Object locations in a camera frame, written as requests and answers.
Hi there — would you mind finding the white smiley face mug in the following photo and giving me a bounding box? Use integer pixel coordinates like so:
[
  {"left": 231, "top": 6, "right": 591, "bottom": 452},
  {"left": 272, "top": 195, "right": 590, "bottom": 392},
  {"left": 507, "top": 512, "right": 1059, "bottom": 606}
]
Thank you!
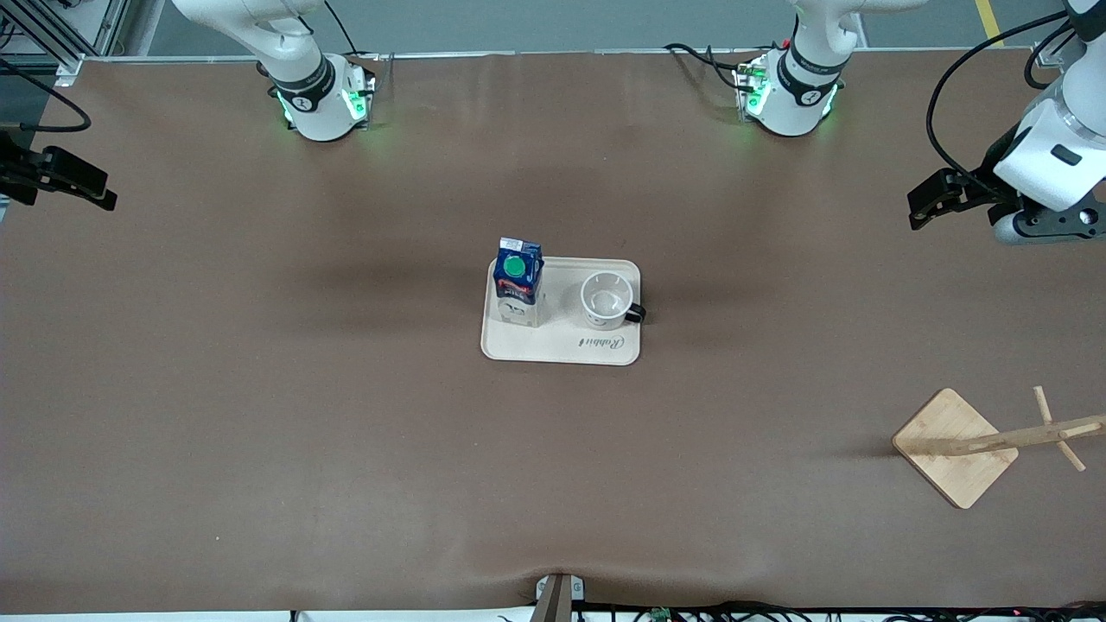
[{"left": 580, "top": 270, "right": 647, "bottom": 332}]

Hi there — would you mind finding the blue white milk carton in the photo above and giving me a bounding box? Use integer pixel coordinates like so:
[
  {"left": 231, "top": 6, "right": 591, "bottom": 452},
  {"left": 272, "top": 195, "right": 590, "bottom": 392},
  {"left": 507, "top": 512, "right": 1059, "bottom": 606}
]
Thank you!
[{"left": 491, "top": 237, "right": 545, "bottom": 330}]

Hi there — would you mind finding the beige rabbit print tray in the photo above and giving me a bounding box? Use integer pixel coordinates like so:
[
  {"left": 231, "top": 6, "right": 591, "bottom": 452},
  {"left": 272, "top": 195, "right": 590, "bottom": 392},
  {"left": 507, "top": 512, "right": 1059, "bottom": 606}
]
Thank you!
[{"left": 480, "top": 257, "right": 642, "bottom": 367}]

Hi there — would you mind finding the wooden mug stand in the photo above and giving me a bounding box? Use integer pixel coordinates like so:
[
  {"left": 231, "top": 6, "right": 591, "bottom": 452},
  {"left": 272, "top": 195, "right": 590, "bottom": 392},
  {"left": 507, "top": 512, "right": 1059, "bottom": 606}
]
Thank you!
[{"left": 891, "top": 385, "right": 1106, "bottom": 511}]

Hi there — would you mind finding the brown table cover sheet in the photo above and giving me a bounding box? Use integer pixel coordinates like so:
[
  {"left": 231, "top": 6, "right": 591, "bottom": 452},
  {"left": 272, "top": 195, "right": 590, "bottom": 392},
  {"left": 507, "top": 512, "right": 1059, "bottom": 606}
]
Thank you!
[{"left": 0, "top": 50, "right": 1106, "bottom": 616}]

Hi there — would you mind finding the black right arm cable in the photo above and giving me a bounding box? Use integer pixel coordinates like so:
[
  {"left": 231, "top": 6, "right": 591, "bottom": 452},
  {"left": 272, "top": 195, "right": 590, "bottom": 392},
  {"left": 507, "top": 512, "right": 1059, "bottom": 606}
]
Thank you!
[{"left": 0, "top": 56, "right": 92, "bottom": 134}]

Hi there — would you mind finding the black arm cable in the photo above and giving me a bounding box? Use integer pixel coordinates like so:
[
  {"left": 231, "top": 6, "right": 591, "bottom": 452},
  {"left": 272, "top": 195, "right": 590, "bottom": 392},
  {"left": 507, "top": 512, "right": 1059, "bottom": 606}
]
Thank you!
[
  {"left": 0, "top": 56, "right": 92, "bottom": 134},
  {"left": 925, "top": 7, "right": 1083, "bottom": 187}
]

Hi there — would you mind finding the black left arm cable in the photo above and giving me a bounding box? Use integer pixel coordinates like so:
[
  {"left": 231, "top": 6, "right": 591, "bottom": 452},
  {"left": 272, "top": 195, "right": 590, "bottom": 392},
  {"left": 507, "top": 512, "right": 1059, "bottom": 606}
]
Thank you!
[{"left": 925, "top": 7, "right": 1083, "bottom": 187}]

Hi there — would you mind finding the aluminium frame profile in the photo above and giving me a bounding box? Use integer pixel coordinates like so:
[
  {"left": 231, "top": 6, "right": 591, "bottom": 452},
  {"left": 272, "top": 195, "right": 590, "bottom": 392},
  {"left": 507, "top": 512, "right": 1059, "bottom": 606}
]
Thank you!
[
  {"left": 0, "top": 0, "right": 130, "bottom": 87},
  {"left": 1033, "top": 33, "right": 1072, "bottom": 70}
]

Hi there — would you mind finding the black base power cable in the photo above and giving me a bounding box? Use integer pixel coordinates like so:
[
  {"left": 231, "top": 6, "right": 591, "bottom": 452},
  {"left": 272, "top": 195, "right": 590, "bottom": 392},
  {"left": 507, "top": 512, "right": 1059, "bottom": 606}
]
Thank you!
[
  {"left": 664, "top": 41, "right": 753, "bottom": 96},
  {"left": 323, "top": 0, "right": 381, "bottom": 61}
]

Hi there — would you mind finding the metal table clamp bracket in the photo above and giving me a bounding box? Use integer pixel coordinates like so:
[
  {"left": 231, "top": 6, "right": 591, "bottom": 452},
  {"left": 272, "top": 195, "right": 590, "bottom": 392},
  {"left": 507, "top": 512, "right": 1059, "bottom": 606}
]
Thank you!
[{"left": 534, "top": 573, "right": 586, "bottom": 622}]

